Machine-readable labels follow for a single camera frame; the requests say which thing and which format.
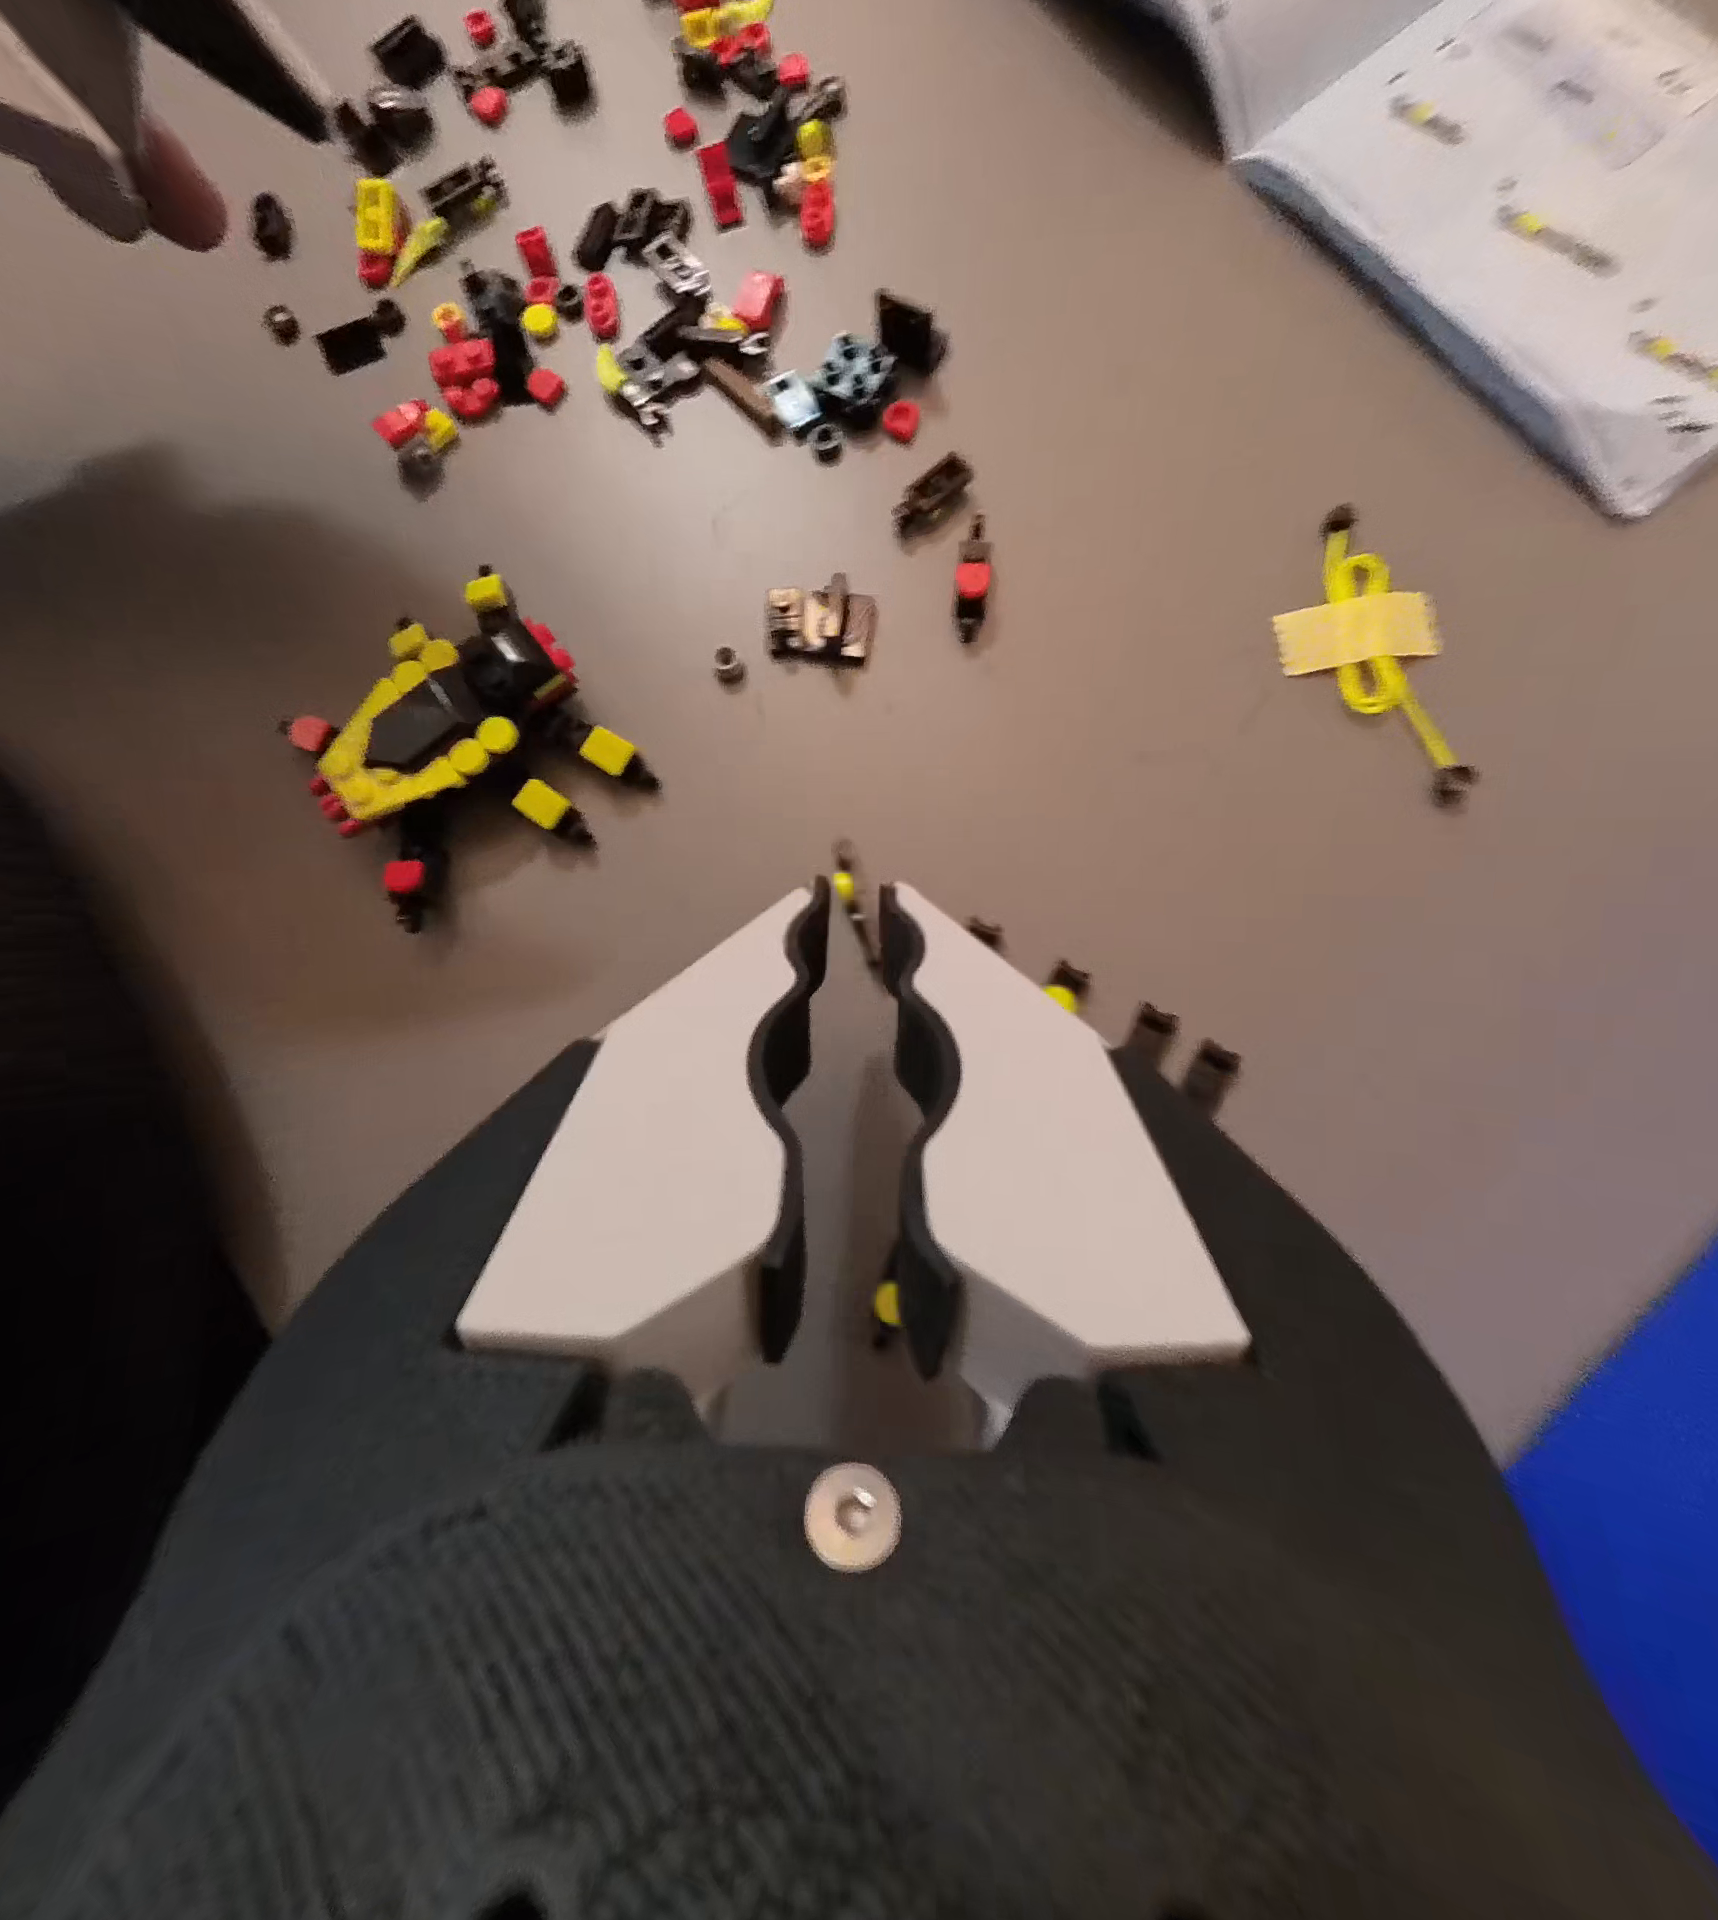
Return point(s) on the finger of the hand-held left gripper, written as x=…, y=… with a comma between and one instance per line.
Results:
x=266, y=38
x=19, y=90

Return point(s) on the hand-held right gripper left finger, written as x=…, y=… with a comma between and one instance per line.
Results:
x=635, y=1184

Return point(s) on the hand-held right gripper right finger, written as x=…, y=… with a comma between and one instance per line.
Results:
x=1084, y=1200

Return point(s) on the pile of lego pieces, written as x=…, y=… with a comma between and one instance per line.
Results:
x=618, y=271

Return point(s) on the yellow black red lego model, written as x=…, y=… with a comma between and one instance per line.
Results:
x=394, y=751

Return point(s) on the red black lego clip piece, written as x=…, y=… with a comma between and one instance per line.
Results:
x=970, y=578

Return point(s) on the black lego hinge plate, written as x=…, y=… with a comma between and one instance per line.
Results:
x=931, y=494

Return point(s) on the lego instruction booklet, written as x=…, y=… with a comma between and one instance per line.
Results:
x=1549, y=195

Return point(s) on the person's left hand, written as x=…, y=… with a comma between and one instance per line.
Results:
x=181, y=189

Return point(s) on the black knit sweater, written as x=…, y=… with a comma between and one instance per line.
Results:
x=35, y=1200

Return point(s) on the yellow tape strip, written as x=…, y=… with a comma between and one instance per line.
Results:
x=1308, y=642

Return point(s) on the blue plastic bin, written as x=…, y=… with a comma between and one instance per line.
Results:
x=1699, y=1500

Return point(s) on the black lego bracket piece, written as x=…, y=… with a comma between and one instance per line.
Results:
x=794, y=620
x=846, y=620

